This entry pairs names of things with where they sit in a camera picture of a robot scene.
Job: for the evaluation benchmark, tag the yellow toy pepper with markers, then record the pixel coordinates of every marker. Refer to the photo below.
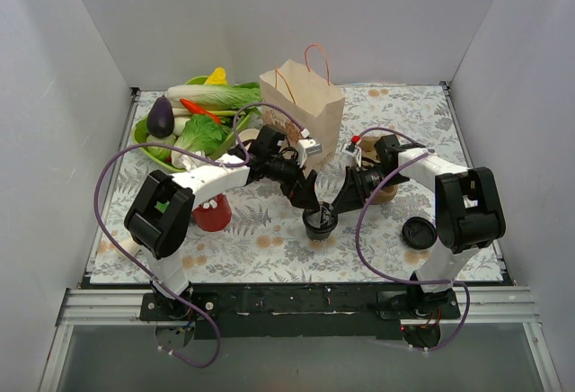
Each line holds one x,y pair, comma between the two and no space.
217,77

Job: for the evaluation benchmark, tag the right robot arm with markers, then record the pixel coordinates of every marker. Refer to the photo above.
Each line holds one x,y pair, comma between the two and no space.
468,213

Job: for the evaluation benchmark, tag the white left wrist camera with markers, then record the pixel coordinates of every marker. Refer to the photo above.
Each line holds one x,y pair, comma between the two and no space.
305,148

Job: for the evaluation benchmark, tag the floral patterned table mat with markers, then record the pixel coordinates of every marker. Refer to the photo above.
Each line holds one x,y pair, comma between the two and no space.
265,240

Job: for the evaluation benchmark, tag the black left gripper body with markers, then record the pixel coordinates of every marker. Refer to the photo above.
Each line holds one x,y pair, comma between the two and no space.
296,183

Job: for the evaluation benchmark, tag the aluminium frame rail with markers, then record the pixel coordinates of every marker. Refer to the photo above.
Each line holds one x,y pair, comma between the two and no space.
101,307

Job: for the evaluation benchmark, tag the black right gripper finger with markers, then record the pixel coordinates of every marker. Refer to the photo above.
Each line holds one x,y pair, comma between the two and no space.
343,202
359,195

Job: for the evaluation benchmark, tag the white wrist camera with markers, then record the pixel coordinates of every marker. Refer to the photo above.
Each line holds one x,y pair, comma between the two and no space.
305,148
353,150

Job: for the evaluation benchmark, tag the toy napa cabbage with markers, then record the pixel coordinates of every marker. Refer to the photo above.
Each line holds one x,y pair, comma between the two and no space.
215,97

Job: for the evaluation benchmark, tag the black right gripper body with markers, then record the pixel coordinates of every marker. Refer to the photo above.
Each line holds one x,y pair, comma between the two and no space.
351,187

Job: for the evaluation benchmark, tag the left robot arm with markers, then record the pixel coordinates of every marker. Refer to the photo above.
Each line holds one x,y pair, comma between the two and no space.
159,217

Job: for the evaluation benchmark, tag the purple toy eggplant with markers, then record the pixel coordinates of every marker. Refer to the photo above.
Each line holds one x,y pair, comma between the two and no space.
160,120

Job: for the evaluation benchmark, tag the white paper coffee cup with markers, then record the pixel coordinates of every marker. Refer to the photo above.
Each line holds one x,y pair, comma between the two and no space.
246,137

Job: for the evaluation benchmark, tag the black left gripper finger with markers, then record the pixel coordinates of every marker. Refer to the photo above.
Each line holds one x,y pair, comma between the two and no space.
310,182
298,196

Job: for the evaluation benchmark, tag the green toy lettuce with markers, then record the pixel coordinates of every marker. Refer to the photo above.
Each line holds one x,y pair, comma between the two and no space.
201,134

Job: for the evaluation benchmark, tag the black paper coffee cup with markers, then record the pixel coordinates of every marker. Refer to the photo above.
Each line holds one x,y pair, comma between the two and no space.
317,236

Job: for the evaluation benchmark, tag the green vegetable tray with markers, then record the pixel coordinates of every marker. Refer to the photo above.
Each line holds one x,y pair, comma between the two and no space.
161,150

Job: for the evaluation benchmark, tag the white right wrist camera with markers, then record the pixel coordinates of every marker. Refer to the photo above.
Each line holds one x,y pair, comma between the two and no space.
353,150

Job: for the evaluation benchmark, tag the red cup holder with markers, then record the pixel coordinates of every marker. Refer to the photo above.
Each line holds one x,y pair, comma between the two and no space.
213,215

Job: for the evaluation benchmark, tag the black plastic cup lid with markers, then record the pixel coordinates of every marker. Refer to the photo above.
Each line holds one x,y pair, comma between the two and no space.
320,220

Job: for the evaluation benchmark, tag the kraft paper takeout bag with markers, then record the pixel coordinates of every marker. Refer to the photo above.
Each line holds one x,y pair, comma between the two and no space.
312,102

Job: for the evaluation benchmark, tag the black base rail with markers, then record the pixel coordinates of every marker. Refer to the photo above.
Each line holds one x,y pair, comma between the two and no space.
290,310

